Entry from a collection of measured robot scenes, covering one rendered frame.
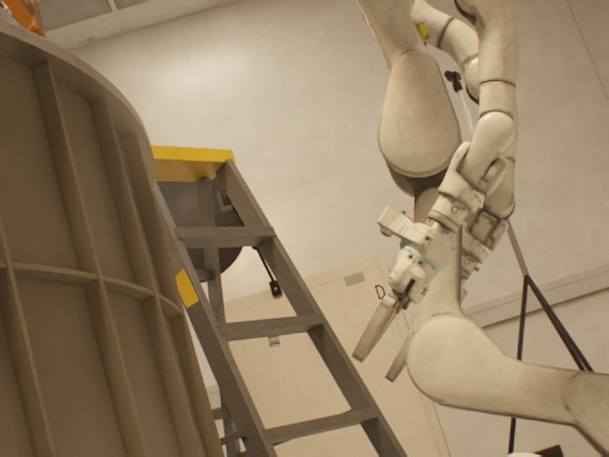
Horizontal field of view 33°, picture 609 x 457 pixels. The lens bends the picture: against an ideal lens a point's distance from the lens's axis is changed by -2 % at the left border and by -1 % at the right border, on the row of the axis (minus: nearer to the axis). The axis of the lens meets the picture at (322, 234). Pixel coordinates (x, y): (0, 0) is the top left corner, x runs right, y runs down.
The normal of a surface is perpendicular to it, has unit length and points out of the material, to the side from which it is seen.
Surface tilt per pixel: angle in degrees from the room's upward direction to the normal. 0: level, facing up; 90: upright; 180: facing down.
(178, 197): 90
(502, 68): 99
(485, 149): 97
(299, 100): 90
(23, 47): 180
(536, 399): 96
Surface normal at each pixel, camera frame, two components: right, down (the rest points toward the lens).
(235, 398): -0.70, -0.04
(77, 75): 0.29, 0.92
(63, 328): 0.87, -0.36
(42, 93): -0.35, -0.14
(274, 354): -0.03, -0.26
